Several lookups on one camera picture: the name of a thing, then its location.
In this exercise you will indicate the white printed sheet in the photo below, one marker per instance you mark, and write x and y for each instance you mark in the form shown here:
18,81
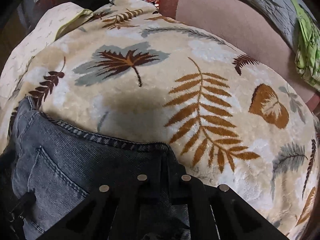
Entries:
37,37

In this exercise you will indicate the leaf print blanket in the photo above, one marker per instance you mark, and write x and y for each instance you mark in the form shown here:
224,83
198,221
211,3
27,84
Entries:
175,55

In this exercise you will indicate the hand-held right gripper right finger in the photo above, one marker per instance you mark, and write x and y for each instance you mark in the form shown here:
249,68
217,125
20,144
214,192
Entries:
185,188

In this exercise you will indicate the dark floral cabinet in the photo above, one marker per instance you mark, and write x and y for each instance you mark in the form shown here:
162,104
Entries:
37,2

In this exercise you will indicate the blue denim pants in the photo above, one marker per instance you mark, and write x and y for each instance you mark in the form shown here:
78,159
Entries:
62,160

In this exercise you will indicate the pink and brown sofa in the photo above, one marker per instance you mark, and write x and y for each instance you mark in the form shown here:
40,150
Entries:
225,17

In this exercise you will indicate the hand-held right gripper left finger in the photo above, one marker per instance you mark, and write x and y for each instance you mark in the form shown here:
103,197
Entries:
150,187

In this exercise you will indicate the green patterned quilt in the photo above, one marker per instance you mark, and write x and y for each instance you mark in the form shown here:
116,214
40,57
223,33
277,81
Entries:
307,55

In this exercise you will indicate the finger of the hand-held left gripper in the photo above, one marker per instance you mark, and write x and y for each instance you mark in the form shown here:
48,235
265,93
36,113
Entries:
22,202

